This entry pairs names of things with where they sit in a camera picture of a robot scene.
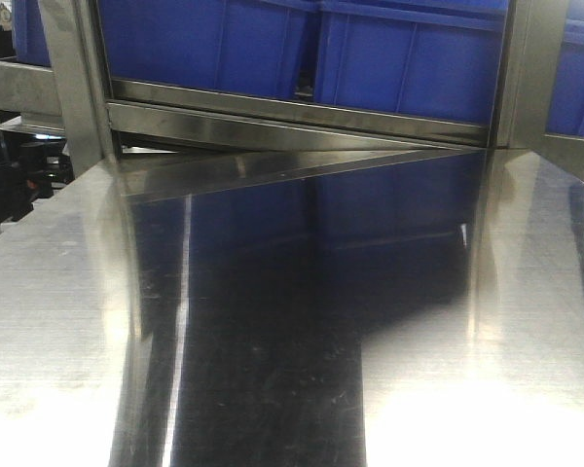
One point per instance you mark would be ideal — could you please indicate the stainless steel shelf rack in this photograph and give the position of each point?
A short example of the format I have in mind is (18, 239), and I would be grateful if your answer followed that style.
(76, 97)

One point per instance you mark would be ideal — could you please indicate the blue plastic bin left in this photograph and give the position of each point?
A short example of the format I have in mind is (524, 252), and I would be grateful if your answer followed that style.
(249, 47)

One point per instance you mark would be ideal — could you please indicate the blue plastic bin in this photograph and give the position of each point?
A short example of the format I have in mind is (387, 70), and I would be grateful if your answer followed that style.
(430, 59)
(249, 47)

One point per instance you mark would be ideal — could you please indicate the blue plastic bin right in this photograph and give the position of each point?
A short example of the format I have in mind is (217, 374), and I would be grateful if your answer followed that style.
(430, 59)

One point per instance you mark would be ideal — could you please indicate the black equipment in background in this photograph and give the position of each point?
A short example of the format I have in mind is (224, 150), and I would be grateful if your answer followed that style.
(39, 167)

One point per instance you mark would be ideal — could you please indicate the blue bin far right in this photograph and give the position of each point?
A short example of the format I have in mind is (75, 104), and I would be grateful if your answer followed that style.
(566, 113)

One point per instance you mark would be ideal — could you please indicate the blue bin far left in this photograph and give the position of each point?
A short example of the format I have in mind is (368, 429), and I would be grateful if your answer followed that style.
(28, 33)

